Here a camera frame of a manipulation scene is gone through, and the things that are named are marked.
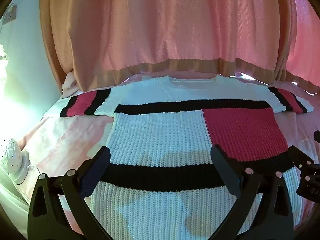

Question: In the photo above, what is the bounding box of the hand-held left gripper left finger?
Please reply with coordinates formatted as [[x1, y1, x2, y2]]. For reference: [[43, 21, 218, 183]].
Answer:
[[27, 145, 112, 240]]

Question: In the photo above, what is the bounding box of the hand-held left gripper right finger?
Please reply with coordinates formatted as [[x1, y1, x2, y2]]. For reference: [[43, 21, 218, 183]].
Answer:
[[210, 144, 294, 240]]

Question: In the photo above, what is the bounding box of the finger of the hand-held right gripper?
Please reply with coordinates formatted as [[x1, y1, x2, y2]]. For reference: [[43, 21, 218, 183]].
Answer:
[[287, 145, 314, 168]]

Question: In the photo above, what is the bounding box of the white black red knit sweater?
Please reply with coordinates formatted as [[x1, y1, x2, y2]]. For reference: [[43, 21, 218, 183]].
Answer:
[[60, 75, 314, 240]]

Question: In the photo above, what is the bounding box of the pink patterned blanket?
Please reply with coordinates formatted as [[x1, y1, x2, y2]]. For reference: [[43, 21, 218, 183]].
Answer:
[[19, 71, 320, 240]]

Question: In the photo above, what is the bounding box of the white dotted lamp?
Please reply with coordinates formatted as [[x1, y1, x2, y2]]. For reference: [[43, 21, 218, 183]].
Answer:
[[0, 138, 40, 188]]

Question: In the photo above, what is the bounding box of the pink curtain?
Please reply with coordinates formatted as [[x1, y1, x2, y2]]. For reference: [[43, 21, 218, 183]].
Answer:
[[39, 0, 320, 98]]

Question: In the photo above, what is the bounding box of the wall socket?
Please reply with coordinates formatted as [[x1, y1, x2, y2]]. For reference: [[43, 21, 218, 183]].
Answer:
[[2, 4, 17, 25]]

